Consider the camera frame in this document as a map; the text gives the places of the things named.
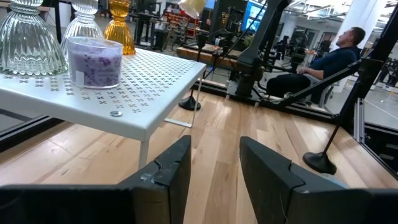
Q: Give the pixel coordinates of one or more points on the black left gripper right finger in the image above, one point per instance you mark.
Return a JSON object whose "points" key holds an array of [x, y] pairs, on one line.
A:
{"points": [[273, 186]]}

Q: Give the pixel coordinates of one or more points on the purple candle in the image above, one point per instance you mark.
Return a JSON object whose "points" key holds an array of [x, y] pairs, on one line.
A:
{"points": [[94, 63]]}

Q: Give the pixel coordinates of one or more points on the blue lit screen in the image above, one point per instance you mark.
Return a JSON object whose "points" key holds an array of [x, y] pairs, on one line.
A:
{"points": [[253, 15]]}

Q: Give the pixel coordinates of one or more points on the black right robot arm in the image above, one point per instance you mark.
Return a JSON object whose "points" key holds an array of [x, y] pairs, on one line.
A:
{"points": [[255, 56]]}

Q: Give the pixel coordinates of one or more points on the wooden workbench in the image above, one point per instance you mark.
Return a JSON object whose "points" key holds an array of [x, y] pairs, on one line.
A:
{"points": [[202, 54]]}

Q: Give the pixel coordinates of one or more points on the white perforated metal shelf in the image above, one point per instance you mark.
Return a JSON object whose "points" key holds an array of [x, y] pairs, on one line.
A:
{"points": [[149, 77]]}

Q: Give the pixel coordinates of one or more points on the person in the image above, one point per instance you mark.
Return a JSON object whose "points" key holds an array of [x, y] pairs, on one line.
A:
{"points": [[335, 59]]}

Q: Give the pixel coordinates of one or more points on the clear ribbed glass candle holder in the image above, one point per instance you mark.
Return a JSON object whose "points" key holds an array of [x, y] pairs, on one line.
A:
{"points": [[82, 28]]}

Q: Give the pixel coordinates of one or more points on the grey office chair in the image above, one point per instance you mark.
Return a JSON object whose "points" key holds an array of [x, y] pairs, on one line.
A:
{"points": [[320, 90]]}

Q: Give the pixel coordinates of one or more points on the amber ribbed glass candle holder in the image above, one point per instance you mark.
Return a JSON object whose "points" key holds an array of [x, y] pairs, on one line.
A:
{"points": [[119, 31]]}

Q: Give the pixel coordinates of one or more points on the black small-base candlestick holder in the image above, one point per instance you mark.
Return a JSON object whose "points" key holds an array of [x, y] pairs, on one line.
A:
{"points": [[189, 104]]}

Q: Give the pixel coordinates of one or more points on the red storage rack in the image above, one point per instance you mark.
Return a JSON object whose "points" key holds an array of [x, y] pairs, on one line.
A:
{"points": [[180, 20]]}

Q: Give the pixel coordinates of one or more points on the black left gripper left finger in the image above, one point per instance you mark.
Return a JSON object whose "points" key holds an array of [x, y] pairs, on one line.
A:
{"points": [[155, 186]]}

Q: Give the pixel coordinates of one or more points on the black wide-base candlestick holder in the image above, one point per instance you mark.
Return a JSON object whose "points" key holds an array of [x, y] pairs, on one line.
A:
{"points": [[320, 161]]}

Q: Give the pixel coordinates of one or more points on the grey-green ribbed glass candle holder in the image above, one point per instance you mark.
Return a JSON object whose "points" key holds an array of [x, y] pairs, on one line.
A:
{"points": [[28, 43]]}

